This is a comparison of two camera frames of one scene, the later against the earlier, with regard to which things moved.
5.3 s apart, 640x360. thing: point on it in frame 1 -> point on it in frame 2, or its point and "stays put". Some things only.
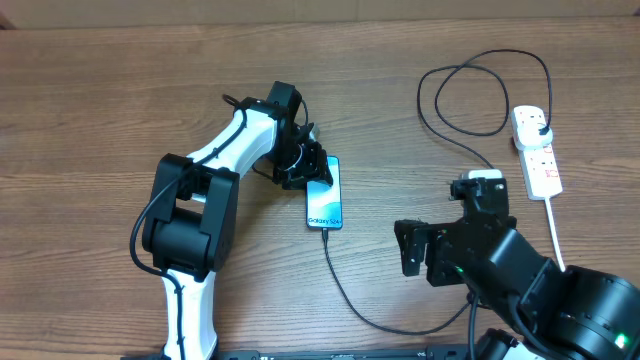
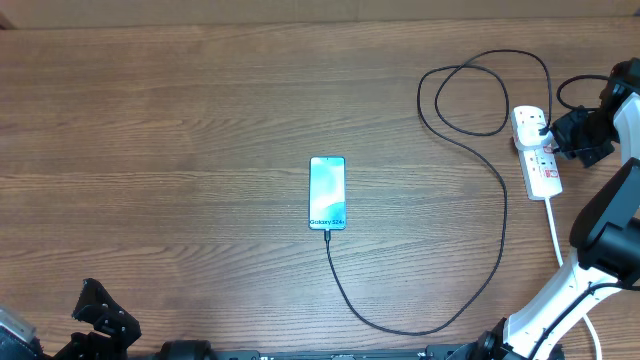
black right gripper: [420, 234] -> [563, 140]
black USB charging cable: [380, 325] -> [446, 71]
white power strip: [542, 173] stays put
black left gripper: [314, 168] -> [122, 326]
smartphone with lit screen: [324, 204] stays put
